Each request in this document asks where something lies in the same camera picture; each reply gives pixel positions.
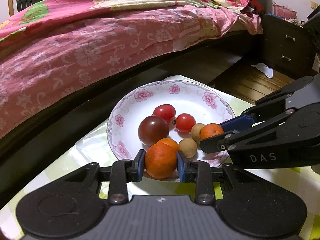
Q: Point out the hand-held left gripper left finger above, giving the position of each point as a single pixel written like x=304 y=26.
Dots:
x=140 y=165

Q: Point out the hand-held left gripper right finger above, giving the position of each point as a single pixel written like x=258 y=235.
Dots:
x=180 y=166

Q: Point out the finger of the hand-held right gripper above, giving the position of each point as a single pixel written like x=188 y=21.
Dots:
x=237 y=122
x=215 y=145

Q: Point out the orange mandarin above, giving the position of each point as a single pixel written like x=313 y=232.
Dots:
x=212 y=131
x=171 y=143
x=161 y=161

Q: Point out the brown longan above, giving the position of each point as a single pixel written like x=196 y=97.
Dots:
x=188 y=148
x=197 y=130

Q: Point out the small red tomato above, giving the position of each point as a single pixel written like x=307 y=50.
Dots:
x=164 y=112
x=185 y=122

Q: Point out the large dark red tomato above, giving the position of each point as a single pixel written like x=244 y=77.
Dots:
x=153 y=130

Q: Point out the white floral plate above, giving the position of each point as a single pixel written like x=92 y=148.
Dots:
x=150 y=105

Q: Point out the white paper scrap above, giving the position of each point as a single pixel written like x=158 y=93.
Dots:
x=265 y=69

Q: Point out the dark nightstand with drawers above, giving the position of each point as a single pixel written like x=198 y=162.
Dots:
x=285 y=45

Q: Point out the dark red cloth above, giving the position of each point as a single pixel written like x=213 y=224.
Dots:
x=255 y=5

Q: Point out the pink basket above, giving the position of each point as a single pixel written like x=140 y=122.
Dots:
x=283 y=11

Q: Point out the pink floral blanket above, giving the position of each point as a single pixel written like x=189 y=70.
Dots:
x=87 y=42

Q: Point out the dark bed frame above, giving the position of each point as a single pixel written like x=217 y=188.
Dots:
x=62 y=125

